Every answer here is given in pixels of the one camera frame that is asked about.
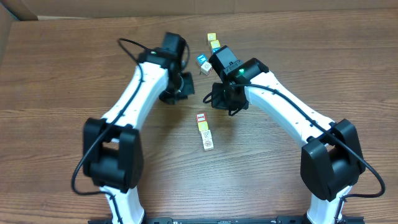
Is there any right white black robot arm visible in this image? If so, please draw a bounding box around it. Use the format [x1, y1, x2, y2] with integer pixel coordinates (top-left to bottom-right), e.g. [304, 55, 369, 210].
[204, 45, 365, 223]

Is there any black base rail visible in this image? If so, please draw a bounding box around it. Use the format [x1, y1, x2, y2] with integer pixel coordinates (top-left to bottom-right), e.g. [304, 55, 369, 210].
[87, 215, 365, 224]

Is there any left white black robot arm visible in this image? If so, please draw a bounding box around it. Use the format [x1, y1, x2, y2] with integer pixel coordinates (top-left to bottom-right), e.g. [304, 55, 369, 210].
[71, 32, 195, 223]

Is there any yellow block near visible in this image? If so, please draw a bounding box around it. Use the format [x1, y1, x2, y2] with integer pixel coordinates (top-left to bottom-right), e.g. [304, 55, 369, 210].
[210, 40, 220, 49]

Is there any wooden letter K block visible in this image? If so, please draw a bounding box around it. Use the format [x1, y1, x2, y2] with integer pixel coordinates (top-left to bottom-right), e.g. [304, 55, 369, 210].
[198, 121, 209, 132]

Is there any yellow block far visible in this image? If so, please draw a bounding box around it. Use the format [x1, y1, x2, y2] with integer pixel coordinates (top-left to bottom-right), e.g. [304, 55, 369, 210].
[207, 33, 217, 42]

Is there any blue letter X block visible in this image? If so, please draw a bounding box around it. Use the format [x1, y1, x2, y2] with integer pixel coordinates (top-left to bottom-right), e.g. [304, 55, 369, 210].
[212, 47, 220, 53]

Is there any wooden letter O block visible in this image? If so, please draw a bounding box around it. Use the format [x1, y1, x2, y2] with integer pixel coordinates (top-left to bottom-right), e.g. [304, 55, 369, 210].
[200, 61, 213, 75]

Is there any blue letter L block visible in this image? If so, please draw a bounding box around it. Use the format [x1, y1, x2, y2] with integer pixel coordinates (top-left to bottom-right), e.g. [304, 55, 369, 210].
[196, 54, 208, 67]

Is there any yellow block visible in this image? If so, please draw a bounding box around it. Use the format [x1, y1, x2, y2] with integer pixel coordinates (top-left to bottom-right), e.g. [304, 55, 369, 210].
[210, 40, 220, 49]
[207, 33, 217, 42]

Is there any red letter I block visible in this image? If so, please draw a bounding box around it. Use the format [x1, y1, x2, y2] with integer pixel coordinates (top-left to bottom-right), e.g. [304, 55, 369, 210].
[197, 113, 207, 123]

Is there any wooden ladybug block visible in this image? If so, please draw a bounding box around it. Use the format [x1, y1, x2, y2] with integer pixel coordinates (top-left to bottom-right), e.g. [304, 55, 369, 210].
[200, 129, 212, 141]

